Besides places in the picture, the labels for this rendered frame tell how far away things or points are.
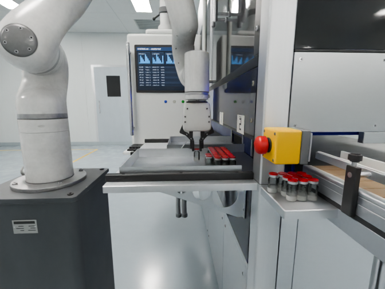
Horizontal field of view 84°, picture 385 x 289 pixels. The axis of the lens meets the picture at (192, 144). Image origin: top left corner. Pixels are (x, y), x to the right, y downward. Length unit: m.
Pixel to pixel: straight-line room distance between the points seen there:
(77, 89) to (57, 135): 6.01
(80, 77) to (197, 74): 6.04
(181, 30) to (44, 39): 0.37
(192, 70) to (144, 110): 0.87
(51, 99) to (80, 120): 6.00
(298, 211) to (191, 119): 0.44
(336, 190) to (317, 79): 0.26
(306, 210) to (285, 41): 0.37
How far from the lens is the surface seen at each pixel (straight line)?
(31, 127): 0.69
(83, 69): 6.66
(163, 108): 1.53
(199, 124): 0.74
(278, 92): 0.56
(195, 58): 0.73
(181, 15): 0.75
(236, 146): 0.96
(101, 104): 6.43
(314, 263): 0.77
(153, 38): 1.60
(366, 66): 0.68
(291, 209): 0.48
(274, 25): 0.58
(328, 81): 0.62
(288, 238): 0.68
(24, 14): 0.69
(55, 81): 0.77
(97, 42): 6.65
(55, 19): 0.69
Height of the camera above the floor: 1.08
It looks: 10 degrees down
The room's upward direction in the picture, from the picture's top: straight up
